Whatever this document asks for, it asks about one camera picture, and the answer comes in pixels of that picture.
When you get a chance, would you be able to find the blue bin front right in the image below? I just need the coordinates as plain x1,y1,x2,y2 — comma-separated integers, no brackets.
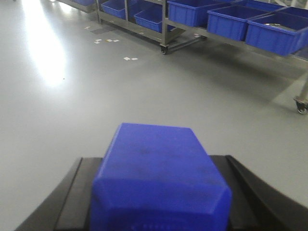
245,13,308,56

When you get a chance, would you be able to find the blue bin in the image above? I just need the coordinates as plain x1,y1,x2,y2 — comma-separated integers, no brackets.
245,13,308,56
207,5,268,41
167,0,231,27
101,0,139,20

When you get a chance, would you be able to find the blue bin lower shelf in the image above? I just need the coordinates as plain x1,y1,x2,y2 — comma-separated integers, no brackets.
134,4,163,33

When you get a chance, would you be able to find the blue bottle-shaped part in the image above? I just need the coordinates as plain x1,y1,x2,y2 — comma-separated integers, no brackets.
90,123,232,231

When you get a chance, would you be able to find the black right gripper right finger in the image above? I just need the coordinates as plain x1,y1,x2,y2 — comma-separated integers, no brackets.
211,155,308,231

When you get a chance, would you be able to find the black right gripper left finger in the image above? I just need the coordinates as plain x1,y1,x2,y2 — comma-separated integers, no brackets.
16,157,103,231

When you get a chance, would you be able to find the blue bin lower left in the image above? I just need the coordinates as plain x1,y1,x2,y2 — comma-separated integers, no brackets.
101,0,139,20

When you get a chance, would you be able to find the steel rolling shelf cart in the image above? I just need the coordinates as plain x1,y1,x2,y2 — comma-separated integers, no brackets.
57,0,308,115

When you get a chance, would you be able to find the blue bin front left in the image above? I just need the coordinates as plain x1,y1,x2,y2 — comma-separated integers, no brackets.
167,0,231,27

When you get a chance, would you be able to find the blue bin front middle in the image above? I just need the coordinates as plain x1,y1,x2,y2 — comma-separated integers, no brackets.
207,5,268,41

